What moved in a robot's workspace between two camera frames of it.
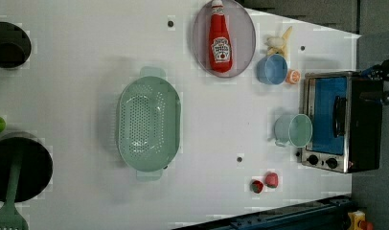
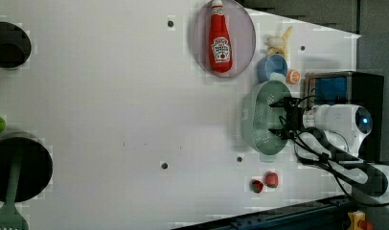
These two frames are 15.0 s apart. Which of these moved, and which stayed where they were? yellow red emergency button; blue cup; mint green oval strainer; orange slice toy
Moved: mint green oval strainer
Stayed: blue cup; orange slice toy; yellow red emergency button
